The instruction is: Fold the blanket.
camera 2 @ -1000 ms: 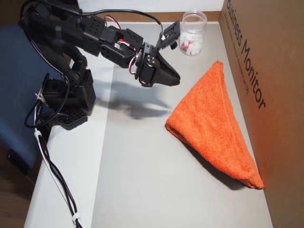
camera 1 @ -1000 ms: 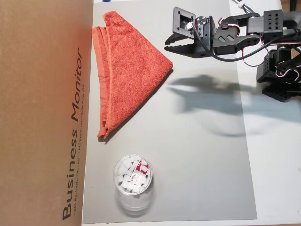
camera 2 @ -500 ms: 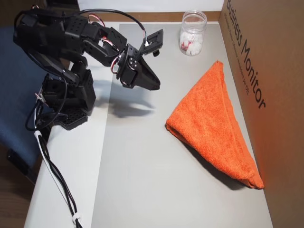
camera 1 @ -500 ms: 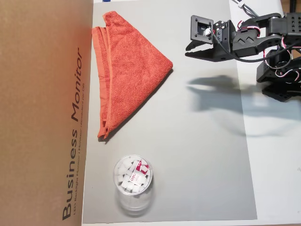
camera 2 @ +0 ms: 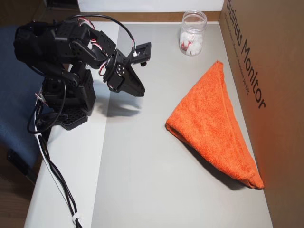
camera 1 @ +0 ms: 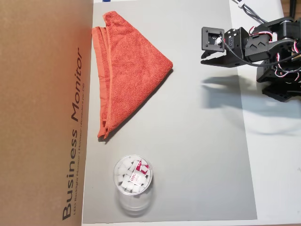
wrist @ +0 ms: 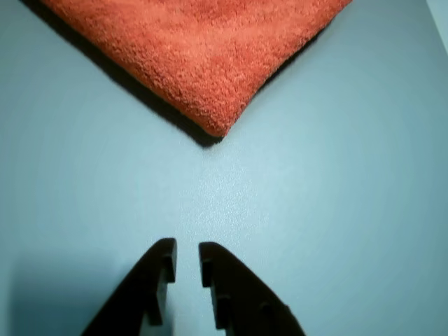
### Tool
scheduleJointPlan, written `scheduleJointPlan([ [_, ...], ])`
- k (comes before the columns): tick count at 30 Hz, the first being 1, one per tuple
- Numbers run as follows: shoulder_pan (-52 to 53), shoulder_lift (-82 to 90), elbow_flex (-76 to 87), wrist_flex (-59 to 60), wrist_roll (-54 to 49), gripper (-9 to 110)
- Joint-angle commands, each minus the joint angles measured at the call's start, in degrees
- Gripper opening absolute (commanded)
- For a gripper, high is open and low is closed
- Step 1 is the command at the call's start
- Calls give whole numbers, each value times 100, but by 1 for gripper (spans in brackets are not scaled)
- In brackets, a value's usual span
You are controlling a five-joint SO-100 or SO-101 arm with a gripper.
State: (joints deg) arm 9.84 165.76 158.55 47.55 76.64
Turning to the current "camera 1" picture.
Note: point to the grey table mat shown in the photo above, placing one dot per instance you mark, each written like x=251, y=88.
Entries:
x=188, y=164

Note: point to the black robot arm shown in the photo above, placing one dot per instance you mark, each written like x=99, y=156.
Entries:
x=272, y=54

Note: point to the clear plastic jar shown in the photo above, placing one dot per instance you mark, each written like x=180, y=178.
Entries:
x=131, y=195

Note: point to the orange terry towel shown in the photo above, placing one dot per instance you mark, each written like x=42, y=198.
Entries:
x=127, y=75

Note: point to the deli labelled white eraser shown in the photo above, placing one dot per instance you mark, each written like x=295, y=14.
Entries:
x=135, y=179

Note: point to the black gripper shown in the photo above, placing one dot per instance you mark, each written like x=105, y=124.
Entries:
x=226, y=62

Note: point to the black square wrist camera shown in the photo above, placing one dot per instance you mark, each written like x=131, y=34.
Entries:
x=212, y=38

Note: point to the red white eraser wrapper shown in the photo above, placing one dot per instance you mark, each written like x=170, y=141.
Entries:
x=142, y=167

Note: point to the brown Business Monitor cardboard box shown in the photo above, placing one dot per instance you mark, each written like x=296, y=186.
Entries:
x=35, y=117

